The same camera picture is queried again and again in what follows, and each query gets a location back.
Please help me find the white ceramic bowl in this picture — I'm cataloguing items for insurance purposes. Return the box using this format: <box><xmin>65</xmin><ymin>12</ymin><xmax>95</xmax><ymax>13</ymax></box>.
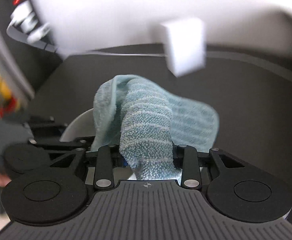
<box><xmin>60</xmin><ymin>108</ymin><xmax>96</xmax><ymax>142</ymax></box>

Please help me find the teal striped microfiber cloth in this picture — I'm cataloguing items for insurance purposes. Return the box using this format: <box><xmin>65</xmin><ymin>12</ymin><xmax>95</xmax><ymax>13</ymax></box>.
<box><xmin>91</xmin><ymin>75</ymin><xmax>219</xmax><ymax>181</ymax></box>

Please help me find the white sponge block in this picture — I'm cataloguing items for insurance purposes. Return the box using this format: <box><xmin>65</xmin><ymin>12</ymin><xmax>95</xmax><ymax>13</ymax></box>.
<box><xmin>159</xmin><ymin>16</ymin><xmax>206</xmax><ymax>77</ymax></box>

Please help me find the white charger plug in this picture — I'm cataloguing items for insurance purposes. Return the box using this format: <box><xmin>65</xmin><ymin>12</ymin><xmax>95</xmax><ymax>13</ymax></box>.
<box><xmin>6</xmin><ymin>0</ymin><xmax>51</xmax><ymax>44</ymax></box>

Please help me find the white cable on table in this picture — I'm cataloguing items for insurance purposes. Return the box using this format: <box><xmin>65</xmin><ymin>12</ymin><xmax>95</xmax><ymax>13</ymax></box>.
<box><xmin>86</xmin><ymin>49</ymin><xmax>292</xmax><ymax>66</ymax></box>

